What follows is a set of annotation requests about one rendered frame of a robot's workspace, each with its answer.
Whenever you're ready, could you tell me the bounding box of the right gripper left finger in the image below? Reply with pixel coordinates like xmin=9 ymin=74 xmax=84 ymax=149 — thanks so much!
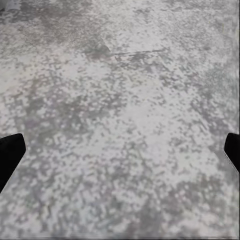
xmin=0 ymin=133 xmax=26 ymax=193

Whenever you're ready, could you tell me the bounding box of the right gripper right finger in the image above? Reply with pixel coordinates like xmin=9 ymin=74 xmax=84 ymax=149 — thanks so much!
xmin=224 ymin=133 xmax=240 ymax=173

